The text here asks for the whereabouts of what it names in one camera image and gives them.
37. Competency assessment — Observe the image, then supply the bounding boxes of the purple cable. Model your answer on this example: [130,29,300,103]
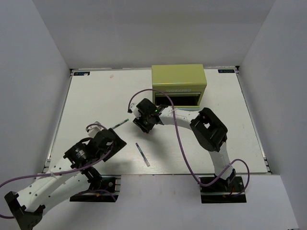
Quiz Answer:
[0,123,118,219]
[128,89,250,197]

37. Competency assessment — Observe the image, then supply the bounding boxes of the green refill pen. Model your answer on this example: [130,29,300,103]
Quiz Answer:
[112,118,129,129]

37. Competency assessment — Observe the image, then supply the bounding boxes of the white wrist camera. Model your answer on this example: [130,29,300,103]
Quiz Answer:
[85,121,104,138]
[128,103,141,119]

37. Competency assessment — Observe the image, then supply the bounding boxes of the right corner label sticker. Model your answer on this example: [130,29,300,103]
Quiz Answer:
[218,69,235,73]

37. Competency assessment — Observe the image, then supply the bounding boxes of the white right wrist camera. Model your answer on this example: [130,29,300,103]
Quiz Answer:
[128,103,141,119]

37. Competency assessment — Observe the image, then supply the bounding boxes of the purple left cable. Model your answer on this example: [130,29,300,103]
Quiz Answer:
[0,123,118,219]

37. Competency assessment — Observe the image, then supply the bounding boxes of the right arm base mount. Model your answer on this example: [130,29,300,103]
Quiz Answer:
[200,176,247,204]

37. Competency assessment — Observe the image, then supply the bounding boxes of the left corner label sticker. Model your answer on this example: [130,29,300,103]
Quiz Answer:
[73,71,90,76]

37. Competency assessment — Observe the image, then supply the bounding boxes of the green metal tool chest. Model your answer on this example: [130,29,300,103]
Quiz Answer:
[152,64,207,111]

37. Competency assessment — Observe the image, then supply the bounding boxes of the corner label sticker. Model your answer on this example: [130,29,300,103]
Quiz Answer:
[218,69,235,73]
[73,71,90,76]

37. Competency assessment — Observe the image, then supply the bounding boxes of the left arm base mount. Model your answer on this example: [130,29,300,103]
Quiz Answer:
[70,175,121,203]

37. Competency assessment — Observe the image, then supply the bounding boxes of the blue refill pen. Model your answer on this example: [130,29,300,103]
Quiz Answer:
[135,143,150,167]

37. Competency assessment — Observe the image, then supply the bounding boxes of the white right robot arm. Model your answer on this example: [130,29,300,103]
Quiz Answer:
[128,98,236,191]

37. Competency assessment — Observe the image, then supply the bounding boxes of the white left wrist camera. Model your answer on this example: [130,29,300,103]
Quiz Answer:
[85,121,104,138]

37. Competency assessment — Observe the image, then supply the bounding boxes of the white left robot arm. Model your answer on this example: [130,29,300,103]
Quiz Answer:
[4,128,127,230]

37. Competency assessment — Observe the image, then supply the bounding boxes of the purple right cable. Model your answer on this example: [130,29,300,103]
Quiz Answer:
[128,89,250,197]

